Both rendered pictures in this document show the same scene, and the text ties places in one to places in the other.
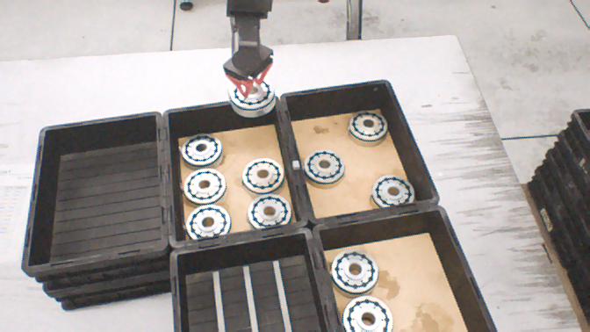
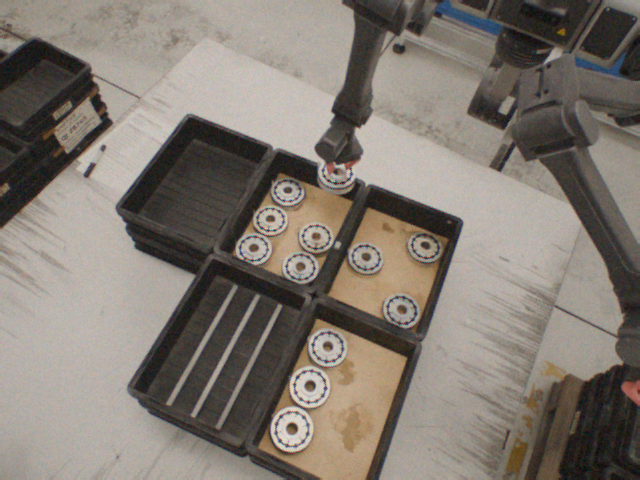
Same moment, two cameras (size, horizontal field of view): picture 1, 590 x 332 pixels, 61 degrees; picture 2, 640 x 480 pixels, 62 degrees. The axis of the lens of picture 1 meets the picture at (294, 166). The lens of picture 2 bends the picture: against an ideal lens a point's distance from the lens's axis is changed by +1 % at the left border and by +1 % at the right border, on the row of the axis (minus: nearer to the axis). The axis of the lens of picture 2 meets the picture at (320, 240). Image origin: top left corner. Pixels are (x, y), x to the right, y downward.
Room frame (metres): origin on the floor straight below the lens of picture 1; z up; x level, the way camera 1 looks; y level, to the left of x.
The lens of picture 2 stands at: (0.04, -0.27, 2.16)
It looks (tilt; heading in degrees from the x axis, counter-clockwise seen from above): 60 degrees down; 26
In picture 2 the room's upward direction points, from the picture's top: 9 degrees clockwise
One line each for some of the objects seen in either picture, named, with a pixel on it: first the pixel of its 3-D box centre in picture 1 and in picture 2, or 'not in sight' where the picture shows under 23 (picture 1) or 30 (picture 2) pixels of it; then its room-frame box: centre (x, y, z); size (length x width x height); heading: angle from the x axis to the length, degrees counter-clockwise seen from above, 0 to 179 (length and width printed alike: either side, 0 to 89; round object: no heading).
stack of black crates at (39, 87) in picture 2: not in sight; (48, 118); (0.77, 1.47, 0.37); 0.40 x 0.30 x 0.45; 5
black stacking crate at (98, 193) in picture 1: (106, 198); (200, 188); (0.65, 0.45, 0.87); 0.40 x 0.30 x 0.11; 11
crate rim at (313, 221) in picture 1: (353, 147); (392, 257); (0.76, -0.14, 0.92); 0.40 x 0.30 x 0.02; 11
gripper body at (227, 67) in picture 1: (248, 51); (341, 142); (0.83, 0.10, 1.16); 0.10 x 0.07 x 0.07; 146
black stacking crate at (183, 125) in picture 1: (232, 177); (292, 226); (0.70, 0.15, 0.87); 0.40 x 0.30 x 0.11; 11
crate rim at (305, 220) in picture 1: (230, 165); (293, 217); (0.70, 0.15, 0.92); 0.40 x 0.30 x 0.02; 11
